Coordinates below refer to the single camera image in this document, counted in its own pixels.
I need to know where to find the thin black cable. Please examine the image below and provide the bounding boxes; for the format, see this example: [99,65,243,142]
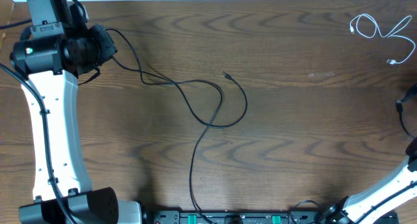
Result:
[106,27,248,129]

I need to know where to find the white USB cable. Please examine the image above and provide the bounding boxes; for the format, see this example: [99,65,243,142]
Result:
[349,12,417,66]

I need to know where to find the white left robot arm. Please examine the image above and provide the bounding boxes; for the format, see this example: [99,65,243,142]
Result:
[10,0,143,223]

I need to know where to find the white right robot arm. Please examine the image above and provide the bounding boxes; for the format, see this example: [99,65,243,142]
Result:
[318,140,416,224]

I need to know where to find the clear tape strip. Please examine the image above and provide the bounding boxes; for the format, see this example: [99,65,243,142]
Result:
[308,72,335,78]

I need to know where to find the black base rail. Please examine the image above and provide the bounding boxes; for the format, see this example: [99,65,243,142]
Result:
[139,199,399,224]

